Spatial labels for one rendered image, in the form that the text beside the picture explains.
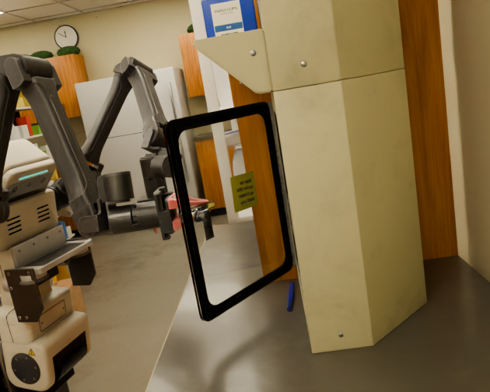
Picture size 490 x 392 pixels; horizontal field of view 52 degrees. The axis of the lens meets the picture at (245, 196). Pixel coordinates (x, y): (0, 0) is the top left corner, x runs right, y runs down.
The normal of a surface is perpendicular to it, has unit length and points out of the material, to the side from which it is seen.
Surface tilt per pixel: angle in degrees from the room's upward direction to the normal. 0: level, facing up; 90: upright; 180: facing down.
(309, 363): 0
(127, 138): 90
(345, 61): 90
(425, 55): 90
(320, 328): 90
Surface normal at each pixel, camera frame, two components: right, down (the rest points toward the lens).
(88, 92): -0.04, 0.22
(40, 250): 0.94, -0.09
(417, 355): -0.16, -0.97
